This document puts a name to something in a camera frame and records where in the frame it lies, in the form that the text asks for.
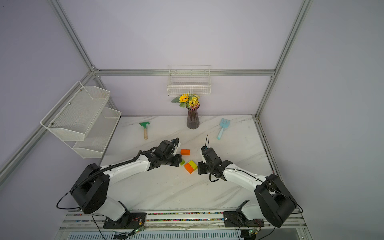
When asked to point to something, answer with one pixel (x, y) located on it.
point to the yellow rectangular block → (192, 164)
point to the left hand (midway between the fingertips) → (181, 161)
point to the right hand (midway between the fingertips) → (199, 168)
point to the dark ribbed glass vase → (193, 119)
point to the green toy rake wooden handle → (144, 124)
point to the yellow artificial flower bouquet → (184, 100)
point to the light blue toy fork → (224, 124)
